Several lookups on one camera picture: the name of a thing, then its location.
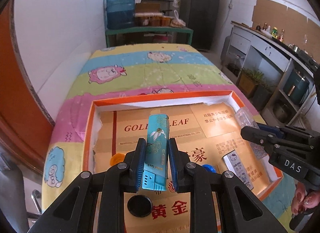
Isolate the orange bottle cap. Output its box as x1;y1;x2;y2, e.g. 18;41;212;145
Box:
110;153;125;166

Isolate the teal crane-print lighter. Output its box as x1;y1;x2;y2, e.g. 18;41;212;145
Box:
142;114;169;191

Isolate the blue bottle cap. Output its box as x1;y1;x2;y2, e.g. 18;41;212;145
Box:
202;164;216;173

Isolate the glitter clear lighter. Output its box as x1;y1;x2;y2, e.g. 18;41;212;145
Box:
234;106;271;160

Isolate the white Hello Kitty lighter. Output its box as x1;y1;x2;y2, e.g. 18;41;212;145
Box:
222;150;254;190

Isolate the black bottle cap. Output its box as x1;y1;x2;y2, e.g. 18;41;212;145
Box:
127;195;152;218

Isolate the right hand with painted nails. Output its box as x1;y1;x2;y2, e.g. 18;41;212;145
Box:
291;182;320;215

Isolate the orange-rimmed cardboard tray box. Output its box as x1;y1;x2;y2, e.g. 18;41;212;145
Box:
82;90;284;233

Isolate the white kitchen counter cabinet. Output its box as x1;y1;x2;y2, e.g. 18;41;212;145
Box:
221;22;319;130

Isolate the dark teal air fryer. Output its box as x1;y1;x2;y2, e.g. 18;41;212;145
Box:
283;70;310;104

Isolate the potted green plant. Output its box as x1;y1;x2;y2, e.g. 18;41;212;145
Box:
238;68;275;111

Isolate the colourful cartoon bed sheet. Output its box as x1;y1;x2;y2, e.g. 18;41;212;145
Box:
42;44;296;228

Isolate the grey office chair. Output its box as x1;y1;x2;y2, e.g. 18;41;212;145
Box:
1;153;40;232

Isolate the green low table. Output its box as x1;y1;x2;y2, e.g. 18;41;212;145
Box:
105;26;194;48

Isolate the white plastic bag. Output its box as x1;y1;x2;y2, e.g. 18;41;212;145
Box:
170;10;186;28

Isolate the black refrigerator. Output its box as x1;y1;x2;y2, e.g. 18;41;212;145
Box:
180;0;220;51

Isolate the blue water jug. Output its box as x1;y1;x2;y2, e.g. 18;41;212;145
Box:
106;0;136;30

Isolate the red wooden door frame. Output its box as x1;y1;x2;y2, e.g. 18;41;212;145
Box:
1;0;53;174

